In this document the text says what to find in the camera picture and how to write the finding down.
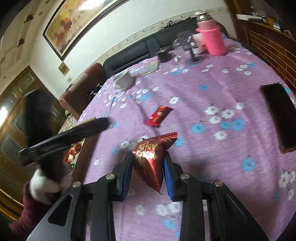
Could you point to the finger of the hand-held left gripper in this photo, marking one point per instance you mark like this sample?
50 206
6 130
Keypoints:
81 133

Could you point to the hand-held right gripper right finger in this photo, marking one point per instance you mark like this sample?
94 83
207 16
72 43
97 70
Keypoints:
168 183

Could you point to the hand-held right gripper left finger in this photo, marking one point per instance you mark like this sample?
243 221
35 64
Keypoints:
126 180

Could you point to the brown cardboard box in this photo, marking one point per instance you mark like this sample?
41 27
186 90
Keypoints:
85 153

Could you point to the dark red gold-print snack packet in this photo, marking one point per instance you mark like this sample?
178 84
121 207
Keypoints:
148 162

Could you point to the person's left forearm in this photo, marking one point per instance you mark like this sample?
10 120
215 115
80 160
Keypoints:
25 215

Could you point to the person's left hand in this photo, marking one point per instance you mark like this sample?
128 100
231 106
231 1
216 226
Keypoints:
41 187

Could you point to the pile of mixed snack packets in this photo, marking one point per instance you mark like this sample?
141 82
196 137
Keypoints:
71 153

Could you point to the wooden door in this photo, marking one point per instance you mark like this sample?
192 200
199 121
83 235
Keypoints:
13 104

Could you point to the brown chair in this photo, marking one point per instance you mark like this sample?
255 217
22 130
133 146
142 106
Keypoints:
78 90

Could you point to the purple floral tablecloth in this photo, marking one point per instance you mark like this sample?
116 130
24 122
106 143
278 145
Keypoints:
208 150

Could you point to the small red snack packet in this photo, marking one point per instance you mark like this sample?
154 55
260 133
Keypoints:
158 115

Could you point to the white mug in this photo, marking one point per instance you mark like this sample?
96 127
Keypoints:
124 80

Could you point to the flat printed card packet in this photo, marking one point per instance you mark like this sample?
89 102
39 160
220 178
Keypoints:
151 68

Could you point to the dark sofa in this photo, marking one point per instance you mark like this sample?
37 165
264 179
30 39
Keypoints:
138 51

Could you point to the small black ashtray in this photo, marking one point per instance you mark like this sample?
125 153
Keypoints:
164 55

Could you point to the black phone stand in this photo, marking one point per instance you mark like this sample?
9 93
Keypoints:
196 59

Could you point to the black smartphone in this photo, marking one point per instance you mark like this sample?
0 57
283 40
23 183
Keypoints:
279 115

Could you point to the clear glass jar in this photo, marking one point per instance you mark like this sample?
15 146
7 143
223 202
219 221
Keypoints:
180 46

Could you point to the pink thermos flask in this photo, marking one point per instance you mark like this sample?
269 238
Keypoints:
211 39

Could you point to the wooden cabinet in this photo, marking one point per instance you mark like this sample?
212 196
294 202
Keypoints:
270 44

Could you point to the dark remote control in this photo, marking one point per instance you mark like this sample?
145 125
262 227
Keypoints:
259 20

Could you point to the small yellow wall plaque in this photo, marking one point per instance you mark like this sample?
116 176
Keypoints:
63 68

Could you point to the framed wall painting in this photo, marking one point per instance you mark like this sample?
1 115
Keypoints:
76 25

